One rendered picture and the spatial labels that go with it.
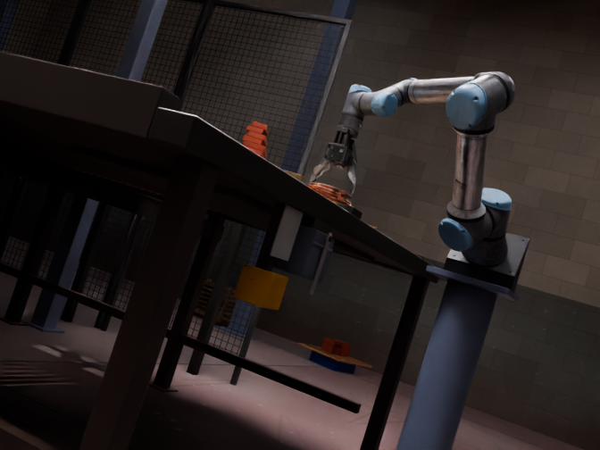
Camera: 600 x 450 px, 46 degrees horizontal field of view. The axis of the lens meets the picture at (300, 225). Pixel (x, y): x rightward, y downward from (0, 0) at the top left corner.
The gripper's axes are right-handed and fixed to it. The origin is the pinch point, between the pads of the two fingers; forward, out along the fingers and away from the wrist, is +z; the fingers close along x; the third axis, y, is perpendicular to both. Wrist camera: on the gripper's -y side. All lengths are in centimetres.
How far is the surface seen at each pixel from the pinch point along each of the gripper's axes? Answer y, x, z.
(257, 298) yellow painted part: 76, 19, 38
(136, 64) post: -99, -168, -52
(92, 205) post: -102, -168, 30
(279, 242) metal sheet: 73, 19, 24
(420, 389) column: -15, 45, 54
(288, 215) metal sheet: 73, 19, 18
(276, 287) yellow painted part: 73, 21, 34
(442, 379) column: -13, 51, 48
